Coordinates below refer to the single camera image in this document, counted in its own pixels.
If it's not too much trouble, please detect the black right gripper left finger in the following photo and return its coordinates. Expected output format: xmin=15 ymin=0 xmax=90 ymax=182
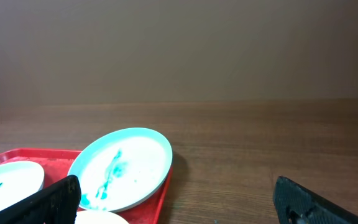
xmin=0 ymin=175 xmax=81 ymax=224

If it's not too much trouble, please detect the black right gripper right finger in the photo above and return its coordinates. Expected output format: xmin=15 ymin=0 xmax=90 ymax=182
xmin=273 ymin=176 xmax=358 ymax=224

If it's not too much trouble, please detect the white plate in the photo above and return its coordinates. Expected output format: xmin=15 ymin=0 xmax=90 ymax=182
xmin=75 ymin=210 xmax=129 ymax=224
xmin=0 ymin=161 xmax=45 ymax=211
xmin=68 ymin=128 xmax=173 ymax=212

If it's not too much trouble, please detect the red plastic tray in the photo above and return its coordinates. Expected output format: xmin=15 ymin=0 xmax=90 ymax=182
xmin=0 ymin=148 xmax=172 ymax=224

